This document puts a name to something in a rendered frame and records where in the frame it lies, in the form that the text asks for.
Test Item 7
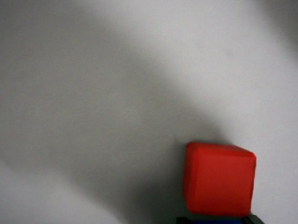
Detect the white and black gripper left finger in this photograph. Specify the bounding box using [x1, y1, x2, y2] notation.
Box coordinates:
[176, 217, 192, 224]

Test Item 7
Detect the red block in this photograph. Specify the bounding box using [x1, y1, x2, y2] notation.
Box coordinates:
[181, 142, 257, 217]

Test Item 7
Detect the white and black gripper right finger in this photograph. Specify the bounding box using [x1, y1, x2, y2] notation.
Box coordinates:
[241, 215, 265, 224]

